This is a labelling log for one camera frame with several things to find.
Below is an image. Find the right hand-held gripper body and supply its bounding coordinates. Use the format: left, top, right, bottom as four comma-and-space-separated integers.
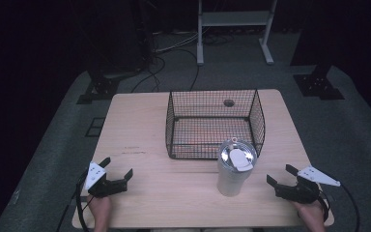
273, 165, 341, 205

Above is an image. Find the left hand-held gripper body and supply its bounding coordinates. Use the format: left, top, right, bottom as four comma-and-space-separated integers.
84, 161, 128, 198

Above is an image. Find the white tumbler with clear lid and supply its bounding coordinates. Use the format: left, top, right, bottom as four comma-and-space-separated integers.
215, 136, 258, 198

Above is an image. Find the black wire mesh basket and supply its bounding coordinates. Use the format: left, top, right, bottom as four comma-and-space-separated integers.
165, 89, 267, 160

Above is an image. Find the person's right hand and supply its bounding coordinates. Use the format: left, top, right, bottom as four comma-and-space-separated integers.
294, 199, 327, 232

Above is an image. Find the person's left hand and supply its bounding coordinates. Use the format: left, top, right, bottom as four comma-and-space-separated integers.
87, 194, 113, 232

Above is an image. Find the black stand base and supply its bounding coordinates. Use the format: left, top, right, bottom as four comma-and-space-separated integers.
292, 64, 346, 101
76, 72, 121, 105

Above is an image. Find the dark equipment cabinet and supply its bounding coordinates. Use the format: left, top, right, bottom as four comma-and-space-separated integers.
86, 0, 153, 75

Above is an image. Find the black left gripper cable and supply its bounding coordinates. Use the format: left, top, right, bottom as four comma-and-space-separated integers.
74, 173, 93, 232

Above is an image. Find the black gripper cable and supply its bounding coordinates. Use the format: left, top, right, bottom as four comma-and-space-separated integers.
74, 173, 93, 232
338, 183, 361, 232

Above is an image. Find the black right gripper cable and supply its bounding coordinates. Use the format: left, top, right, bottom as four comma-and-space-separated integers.
338, 183, 361, 232

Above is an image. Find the black floor cable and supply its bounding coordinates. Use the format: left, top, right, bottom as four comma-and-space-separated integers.
154, 47, 201, 92
129, 56, 167, 94

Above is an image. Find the white floor cable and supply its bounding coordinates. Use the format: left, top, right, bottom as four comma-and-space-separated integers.
154, 31, 201, 54

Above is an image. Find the white metal desk frame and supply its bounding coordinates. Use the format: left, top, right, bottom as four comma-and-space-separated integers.
196, 0, 278, 67

